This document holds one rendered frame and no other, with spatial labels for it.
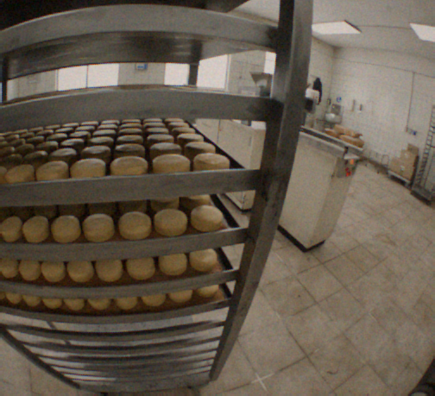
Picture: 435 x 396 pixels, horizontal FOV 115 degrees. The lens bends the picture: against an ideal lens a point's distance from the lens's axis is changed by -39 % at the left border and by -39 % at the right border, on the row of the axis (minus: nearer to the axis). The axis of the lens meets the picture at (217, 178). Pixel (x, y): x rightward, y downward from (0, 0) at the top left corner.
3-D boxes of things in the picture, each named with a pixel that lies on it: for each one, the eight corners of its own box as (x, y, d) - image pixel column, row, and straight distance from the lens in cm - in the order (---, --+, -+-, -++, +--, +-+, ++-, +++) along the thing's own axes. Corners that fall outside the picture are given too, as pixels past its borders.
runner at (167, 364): (218, 350, 82) (220, 347, 79) (222, 356, 81) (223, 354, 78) (43, 358, 92) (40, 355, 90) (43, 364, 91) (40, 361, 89)
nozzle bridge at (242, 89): (234, 121, 210) (237, 84, 208) (289, 123, 255) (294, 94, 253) (255, 128, 183) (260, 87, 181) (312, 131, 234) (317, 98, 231)
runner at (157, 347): (225, 329, 66) (227, 324, 63) (230, 336, 65) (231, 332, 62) (16, 335, 78) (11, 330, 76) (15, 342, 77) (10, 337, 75)
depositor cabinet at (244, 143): (192, 167, 315) (197, 107, 295) (236, 164, 347) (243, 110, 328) (240, 217, 215) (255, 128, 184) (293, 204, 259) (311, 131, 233)
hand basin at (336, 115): (348, 137, 647) (355, 99, 643) (340, 136, 616) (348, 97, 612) (324, 128, 708) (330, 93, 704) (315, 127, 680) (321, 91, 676)
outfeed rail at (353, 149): (230, 108, 316) (230, 103, 316) (231, 109, 318) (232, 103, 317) (361, 157, 176) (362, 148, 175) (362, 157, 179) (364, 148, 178)
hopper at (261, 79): (247, 85, 211) (249, 72, 211) (290, 93, 246) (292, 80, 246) (266, 88, 187) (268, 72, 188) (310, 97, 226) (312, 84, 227)
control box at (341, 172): (335, 176, 160) (340, 156, 156) (351, 172, 180) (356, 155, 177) (339, 178, 158) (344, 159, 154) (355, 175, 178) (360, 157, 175)
